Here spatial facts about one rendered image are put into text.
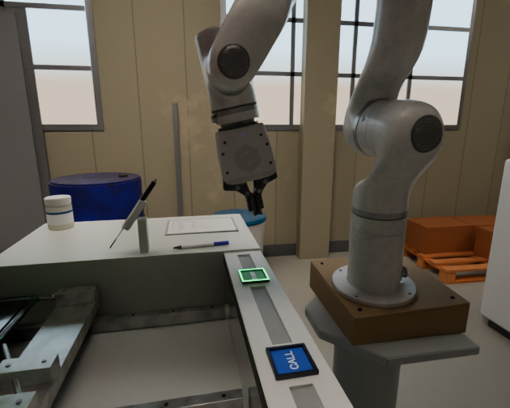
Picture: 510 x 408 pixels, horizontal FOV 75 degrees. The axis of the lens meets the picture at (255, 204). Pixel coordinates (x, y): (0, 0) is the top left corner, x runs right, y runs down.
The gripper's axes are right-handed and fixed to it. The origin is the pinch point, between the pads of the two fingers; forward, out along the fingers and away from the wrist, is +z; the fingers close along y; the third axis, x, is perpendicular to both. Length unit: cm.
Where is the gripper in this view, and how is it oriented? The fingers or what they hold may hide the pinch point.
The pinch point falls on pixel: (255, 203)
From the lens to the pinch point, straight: 65.0
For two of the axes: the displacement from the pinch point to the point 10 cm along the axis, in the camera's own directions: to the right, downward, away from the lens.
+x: -2.0, -2.2, 9.6
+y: 9.6, -2.4, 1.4
